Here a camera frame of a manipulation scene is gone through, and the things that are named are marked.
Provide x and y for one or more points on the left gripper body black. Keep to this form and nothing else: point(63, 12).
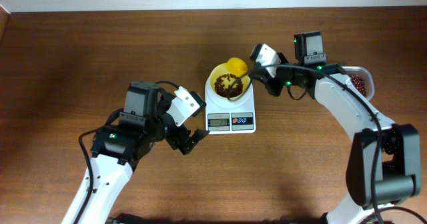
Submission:
point(160, 126)

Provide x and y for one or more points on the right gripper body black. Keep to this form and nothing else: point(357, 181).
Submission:
point(284, 75)

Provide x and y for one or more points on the yellow measuring scoop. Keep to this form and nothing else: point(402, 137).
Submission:
point(236, 66)

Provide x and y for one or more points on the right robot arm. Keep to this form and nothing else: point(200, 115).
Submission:
point(384, 167)

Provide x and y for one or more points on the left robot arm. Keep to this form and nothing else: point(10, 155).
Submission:
point(111, 161)

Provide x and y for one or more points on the white digital kitchen scale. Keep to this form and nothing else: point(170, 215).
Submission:
point(229, 117)

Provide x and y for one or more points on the yellow plastic bowl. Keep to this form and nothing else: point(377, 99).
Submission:
point(220, 70)

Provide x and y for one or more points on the red beans in bowl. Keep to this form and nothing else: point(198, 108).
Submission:
point(227, 86)

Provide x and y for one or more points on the red beans in container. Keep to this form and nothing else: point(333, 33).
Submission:
point(359, 84)

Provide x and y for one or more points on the clear plastic container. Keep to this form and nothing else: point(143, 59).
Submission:
point(365, 74)

